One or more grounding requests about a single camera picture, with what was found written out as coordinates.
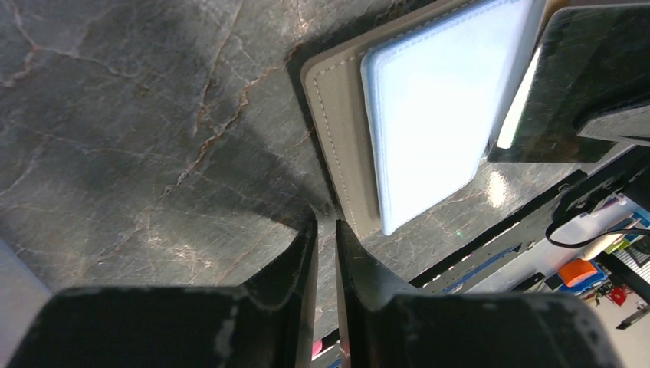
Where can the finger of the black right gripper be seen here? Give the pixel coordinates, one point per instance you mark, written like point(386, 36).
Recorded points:
point(625, 124)

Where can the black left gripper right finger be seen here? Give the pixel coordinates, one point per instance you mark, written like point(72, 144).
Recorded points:
point(385, 321)

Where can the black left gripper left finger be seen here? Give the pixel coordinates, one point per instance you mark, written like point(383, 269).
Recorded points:
point(266, 321)

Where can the pink cylindrical marker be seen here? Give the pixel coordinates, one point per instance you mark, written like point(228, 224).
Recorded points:
point(317, 346)

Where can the beige card holder wallet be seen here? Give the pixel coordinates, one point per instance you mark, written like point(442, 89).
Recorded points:
point(405, 112)

